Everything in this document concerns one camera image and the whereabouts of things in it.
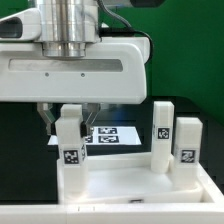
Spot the white square desk top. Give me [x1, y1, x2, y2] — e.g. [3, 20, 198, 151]
[57, 151, 213, 204]

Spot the grey arm hose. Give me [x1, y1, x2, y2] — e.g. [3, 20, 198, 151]
[96, 0, 134, 31]

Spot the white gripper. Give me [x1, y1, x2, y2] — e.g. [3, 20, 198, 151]
[0, 37, 150, 136]

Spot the white L-shaped fence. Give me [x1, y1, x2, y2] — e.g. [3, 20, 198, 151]
[0, 167, 224, 224]

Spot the white flat base tag plate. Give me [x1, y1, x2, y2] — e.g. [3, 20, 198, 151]
[48, 126, 141, 146]

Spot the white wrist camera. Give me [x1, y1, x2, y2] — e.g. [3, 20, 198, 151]
[0, 8, 42, 42]

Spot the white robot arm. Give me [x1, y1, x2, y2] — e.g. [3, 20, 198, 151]
[0, 0, 165, 136]

